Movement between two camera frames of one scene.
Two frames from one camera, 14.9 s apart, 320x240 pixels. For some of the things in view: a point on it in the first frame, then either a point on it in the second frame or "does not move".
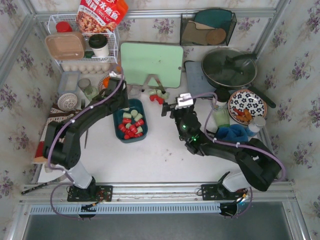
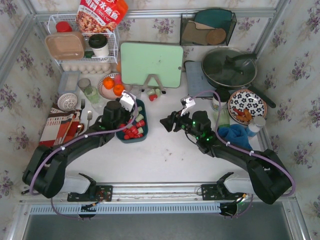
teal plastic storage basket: x=139 y=105 does not move
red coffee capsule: x=122 y=126 -> x=127 y=137
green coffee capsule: x=139 y=130 does not move
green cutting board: x=138 y=59 does not move
